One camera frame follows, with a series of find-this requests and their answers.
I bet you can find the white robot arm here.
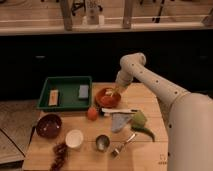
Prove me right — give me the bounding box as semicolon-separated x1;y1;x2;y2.
116;53;213;171

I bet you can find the red orange bowl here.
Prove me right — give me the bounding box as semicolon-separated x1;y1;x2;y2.
95;88;121;108

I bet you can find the dark red bowl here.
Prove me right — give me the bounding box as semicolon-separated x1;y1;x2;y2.
36;114;62;139

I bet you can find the grey blue sponge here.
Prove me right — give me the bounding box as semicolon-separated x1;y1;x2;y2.
78;85;89;99

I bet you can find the blue grey cloth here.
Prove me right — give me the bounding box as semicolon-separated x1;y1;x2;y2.
111;113;131;133

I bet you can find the green toy pepper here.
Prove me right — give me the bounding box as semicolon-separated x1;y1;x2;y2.
131;111;155;141

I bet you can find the orange tomato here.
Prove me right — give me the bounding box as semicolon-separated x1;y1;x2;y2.
87;107;98;121

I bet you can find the green plastic tray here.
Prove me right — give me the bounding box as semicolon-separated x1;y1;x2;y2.
38;76;92;112

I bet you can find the small metal cup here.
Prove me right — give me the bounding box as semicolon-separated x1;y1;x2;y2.
96;135;110;152

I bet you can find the wooden block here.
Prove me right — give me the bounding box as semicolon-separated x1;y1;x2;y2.
49;89;59;106

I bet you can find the metal fork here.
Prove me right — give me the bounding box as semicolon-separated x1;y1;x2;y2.
110;133;137;158

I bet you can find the white cup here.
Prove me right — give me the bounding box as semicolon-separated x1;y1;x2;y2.
65;129;84;149

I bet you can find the white knife black handle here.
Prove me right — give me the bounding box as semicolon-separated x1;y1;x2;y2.
101;108;138;116

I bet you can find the wooden post right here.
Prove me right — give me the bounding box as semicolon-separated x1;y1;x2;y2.
122;0;133;29

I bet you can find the wooden post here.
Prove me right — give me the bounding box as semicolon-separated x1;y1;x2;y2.
59;0;72;31
122;0;133;29

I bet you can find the wooden post left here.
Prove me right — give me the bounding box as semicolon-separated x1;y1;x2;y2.
59;0;72;31

